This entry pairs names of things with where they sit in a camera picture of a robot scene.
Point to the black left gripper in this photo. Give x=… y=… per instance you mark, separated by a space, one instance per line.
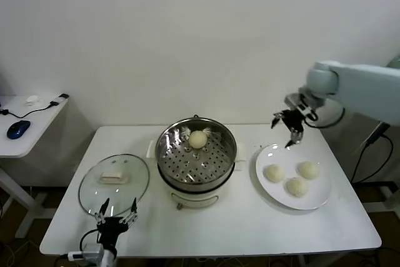
x=111 y=229

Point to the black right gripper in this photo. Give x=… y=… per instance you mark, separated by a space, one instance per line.
x=293 y=120

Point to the white steamed baozi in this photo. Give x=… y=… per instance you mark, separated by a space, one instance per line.
x=197 y=139
x=297 y=187
x=308 y=170
x=275 y=173

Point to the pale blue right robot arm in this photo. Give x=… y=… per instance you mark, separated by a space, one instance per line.
x=359 y=88

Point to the perforated steel steamer basket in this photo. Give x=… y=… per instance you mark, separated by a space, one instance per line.
x=175 y=142

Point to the white round plate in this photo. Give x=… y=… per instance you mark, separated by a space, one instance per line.
x=312 y=198

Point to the cream electric pot base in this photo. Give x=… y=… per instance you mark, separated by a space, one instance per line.
x=193 y=196

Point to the white side desk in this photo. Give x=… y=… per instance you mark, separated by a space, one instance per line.
x=18 y=148

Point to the mint green appliance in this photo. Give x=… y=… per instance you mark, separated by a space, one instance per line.
x=394 y=62

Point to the blue computer mouse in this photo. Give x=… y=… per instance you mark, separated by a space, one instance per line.
x=18 y=129

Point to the white crumpled tissue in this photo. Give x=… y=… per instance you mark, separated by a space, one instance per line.
x=33 y=100

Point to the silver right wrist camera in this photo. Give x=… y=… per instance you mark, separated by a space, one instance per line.
x=304 y=102

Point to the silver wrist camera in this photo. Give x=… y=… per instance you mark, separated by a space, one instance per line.
x=92 y=251
x=304 y=102

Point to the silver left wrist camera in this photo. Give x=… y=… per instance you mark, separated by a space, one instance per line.
x=92 y=251

